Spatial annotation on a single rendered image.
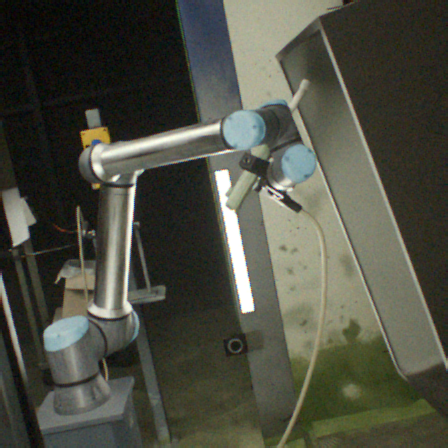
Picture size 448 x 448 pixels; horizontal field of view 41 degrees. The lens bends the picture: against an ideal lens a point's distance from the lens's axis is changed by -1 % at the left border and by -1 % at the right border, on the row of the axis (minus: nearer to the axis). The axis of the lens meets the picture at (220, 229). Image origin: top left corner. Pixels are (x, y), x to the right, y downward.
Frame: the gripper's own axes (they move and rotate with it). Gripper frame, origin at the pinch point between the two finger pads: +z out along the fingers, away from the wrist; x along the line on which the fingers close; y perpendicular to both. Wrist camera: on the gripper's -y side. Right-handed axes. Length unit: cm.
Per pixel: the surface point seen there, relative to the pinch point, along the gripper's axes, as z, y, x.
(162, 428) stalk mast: 119, 38, -96
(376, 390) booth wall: 77, 106, -30
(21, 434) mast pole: -107, -24, -70
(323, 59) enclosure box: 3.9, -0.7, 49.2
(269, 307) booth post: 77, 44, -23
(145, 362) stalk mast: 113, 13, -72
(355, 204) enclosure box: 12.9, 35.4, 15.6
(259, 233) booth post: 70, 22, 1
